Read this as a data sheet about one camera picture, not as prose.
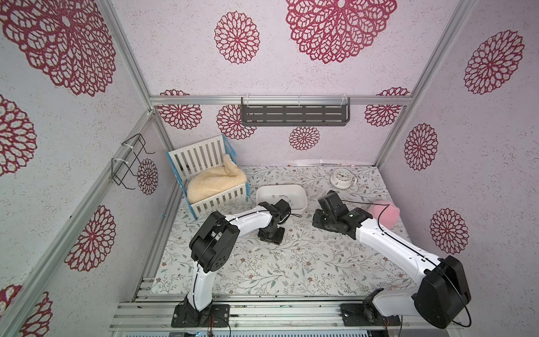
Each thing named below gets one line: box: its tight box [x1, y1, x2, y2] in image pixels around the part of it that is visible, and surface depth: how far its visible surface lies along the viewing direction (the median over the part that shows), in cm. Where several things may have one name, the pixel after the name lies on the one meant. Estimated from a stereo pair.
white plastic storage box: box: [256, 184, 308, 213], surface depth 109 cm
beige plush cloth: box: [186, 153, 248, 205], surface depth 102 cm
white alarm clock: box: [329, 168, 357, 190], surface depth 113 cm
